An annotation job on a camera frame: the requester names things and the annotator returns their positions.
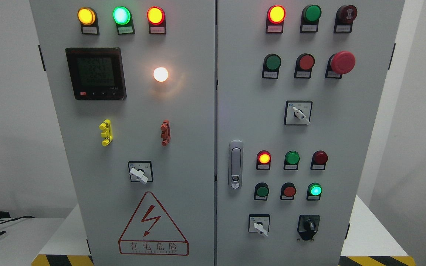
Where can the black rotary knob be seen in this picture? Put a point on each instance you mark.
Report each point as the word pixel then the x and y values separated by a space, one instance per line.
pixel 308 226

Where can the grey electrical cabinet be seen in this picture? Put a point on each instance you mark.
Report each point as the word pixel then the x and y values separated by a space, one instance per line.
pixel 214 52

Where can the red terminal block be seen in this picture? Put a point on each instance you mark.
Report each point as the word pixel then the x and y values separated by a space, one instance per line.
pixel 165 132

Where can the middle left red light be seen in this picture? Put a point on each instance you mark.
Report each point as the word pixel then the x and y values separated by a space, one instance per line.
pixel 263 160

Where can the lower green push button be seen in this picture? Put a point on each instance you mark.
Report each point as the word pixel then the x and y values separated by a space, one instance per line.
pixel 261 192

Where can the green push button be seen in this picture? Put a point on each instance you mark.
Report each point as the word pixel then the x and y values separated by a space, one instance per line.
pixel 261 192
pixel 271 66

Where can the white glowing lamp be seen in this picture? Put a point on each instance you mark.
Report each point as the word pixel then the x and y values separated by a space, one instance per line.
pixel 160 74

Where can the middle green light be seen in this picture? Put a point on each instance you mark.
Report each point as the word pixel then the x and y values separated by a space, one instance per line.
pixel 291 160

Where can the upper green push button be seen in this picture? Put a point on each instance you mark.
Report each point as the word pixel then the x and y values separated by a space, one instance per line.
pixel 271 66

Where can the lower red push button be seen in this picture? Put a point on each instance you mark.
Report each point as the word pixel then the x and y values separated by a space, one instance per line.
pixel 288 192

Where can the red push button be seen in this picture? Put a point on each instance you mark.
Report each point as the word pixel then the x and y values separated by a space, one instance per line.
pixel 288 192
pixel 303 66

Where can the yellow terminal block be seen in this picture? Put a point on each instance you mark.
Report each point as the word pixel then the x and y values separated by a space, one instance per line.
pixel 106 132

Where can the middle right red light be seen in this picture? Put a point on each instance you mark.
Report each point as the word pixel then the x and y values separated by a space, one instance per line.
pixel 319 160

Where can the red electric hazard sticker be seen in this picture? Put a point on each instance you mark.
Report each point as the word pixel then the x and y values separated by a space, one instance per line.
pixel 152 231

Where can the upper red push button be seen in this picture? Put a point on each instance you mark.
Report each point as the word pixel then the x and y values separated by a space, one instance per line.
pixel 303 66

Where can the lower right green light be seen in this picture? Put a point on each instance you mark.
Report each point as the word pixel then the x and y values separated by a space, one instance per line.
pixel 314 192

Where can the lit red indicator light left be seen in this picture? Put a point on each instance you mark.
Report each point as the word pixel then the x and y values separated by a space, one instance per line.
pixel 156 21

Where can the black digital power meter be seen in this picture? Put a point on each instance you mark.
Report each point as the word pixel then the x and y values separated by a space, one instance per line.
pixel 96 73

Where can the top right red light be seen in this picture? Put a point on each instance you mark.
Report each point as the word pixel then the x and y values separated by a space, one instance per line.
pixel 275 19

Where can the red emergency stop button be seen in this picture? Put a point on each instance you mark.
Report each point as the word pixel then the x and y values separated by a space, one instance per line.
pixel 339 64

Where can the lit green indicator light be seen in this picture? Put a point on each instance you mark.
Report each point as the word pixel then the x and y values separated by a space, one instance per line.
pixel 123 20

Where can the top right green light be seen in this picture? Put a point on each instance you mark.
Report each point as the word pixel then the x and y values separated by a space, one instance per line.
pixel 310 18

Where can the yellow indicator light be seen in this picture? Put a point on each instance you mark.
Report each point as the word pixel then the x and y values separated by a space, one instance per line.
pixel 89 21

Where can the silver door lock handle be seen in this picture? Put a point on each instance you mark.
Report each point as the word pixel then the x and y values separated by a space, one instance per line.
pixel 235 164

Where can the left white selector switch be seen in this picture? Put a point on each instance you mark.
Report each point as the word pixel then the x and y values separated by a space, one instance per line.
pixel 140 172

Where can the white selector switch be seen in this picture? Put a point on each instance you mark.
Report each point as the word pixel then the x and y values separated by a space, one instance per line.
pixel 259 223
pixel 140 172

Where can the upper right selector switch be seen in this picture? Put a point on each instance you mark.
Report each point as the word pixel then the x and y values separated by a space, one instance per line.
pixel 297 113

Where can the lower white selector switch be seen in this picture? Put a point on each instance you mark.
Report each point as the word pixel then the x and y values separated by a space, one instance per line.
pixel 259 223

